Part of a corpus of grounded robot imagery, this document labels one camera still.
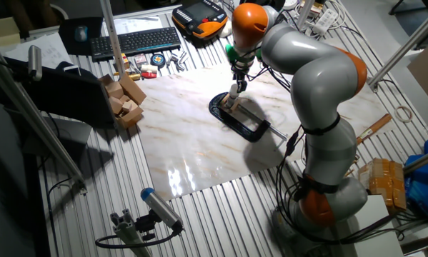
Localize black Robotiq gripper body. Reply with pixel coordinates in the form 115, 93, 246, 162
231, 59, 251, 82

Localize white light bulb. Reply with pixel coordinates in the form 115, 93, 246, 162
227, 84, 240, 101

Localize black iron C-clamp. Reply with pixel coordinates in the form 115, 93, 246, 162
208, 91, 289, 151

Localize white egg-shaped object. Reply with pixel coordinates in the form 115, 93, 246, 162
218, 19, 233, 39

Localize silver metal pipe fitting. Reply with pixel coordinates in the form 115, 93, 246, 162
166, 50, 190, 72

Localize orange black teach pendant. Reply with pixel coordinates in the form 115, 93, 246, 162
171, 0, 229, 41

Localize marble pattern mat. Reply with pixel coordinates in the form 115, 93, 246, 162
134, 63, 397, 202

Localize black blue tape measure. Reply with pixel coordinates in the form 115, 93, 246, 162
149, 53, 168, 71

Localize white red pipe valve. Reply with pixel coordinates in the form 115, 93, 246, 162
140, 64, 159, 80

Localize white power strip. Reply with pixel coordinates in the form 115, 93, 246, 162
311, 7, 339, 36

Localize small red white box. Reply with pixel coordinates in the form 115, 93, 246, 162
132, 53, 149, 69

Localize brass pipe fitting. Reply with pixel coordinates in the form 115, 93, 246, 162
113, 71, 142, 81

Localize black keyboard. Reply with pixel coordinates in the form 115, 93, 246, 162
89, 26, 182, 63

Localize open cardboard box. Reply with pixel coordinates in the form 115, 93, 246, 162
98, 74, 148, 130

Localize printed paper sheet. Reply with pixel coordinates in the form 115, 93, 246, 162
102, 14, 174, 37

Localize wooden peg rack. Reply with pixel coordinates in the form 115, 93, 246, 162
343, 153, 362, 178

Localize dark computer mouse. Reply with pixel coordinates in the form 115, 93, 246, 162
74, 25, 89, 44

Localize taped cardboard package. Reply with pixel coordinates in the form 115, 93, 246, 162
357, 157, 408, 216

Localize black laptop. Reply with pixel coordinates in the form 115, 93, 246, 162
1, 56, 116, 158

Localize black mouse pad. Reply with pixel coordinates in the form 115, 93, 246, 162
58, 16, 104, 56

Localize short aluminium profile stand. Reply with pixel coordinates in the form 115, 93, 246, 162
109, 208, 154, 257

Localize white paper sheet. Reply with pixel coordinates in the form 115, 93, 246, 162
4, 32, 74, 71

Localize blue bag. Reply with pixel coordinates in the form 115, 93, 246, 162
404, 138, 428, 220

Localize long aluminium bar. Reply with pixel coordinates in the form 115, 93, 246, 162
0, 49, 88, 196

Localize tan cardboard box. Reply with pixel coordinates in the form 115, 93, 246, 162
0, 16, 22, 51

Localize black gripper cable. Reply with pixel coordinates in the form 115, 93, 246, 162
228, 44, 294, 93

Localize aluminium profile post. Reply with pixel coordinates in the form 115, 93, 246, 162
99, 0, 126, 78
364, 1, 428, 94
296, 0, 315, 28
402, 146, 428, 176

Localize wooden handle hammer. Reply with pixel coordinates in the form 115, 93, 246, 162
356, 113, 394, 146

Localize silver camera blue cap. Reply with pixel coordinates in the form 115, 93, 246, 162
139, 186, 184, 231

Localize thin pale ring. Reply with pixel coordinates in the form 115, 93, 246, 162
394, 105, 414, 124

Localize black camera cable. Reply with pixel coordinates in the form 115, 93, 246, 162
94, 227, 183, 250

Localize silver camera on bar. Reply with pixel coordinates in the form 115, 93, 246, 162
27, 44, 44, 82

